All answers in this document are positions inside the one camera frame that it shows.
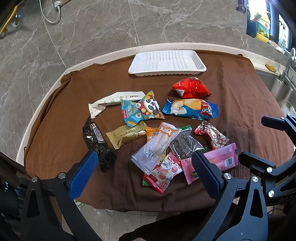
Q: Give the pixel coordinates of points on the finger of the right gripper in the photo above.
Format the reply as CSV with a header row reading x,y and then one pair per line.
x,y
286,124
277,182

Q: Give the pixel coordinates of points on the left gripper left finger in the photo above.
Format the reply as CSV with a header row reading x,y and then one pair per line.
x,y
39,220

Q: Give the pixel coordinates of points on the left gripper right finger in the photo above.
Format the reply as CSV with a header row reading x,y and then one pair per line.
x,y
239,212

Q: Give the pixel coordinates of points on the pink Pororo packet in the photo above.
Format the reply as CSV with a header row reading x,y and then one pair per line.
x,y
224,158

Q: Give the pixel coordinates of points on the red white patterned packet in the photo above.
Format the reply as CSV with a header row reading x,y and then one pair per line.
x,y
209,132

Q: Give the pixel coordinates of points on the green clear seed packet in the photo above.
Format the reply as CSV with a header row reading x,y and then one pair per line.
x,y
184,145

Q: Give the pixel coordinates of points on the black snack packet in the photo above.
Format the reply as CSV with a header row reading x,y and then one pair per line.
x,y
95,141

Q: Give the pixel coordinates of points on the red fruit candy packet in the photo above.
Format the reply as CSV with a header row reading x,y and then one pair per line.
x,y
161,176

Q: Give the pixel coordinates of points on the gold snack packet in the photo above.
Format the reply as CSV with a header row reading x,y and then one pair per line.
x,y
124,134

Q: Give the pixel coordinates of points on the clear white sausage packet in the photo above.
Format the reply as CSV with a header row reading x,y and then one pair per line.
x,y
150,153

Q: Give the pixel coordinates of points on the blue orange snack packet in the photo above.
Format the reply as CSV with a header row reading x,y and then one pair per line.
x,y
197,109

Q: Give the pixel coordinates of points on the white long noodle packet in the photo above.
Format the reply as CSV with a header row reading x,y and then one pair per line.
x,y
100,105

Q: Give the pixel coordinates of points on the red snack bag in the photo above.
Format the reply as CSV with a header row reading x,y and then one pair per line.
x,y
191,87

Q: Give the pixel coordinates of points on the panda blue snack packet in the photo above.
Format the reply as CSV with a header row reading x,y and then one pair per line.
x,y
143,110

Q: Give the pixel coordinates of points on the steel sink faucet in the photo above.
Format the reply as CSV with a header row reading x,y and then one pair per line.
x,y
289,75

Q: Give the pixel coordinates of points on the yellow sponge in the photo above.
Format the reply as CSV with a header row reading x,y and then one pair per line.
x,y
270,68

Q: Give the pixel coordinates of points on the brown tablecloth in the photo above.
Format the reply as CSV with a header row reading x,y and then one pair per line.
x,y
56,141

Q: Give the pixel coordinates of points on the blue hanging towel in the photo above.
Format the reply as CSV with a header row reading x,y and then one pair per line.
x,y
251,29

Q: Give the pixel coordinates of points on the purple hanging tool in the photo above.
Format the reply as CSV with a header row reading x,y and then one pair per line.
x,y
241,6

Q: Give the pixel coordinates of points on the white plastic tray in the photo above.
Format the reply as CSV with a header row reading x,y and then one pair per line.
x,y
169,62

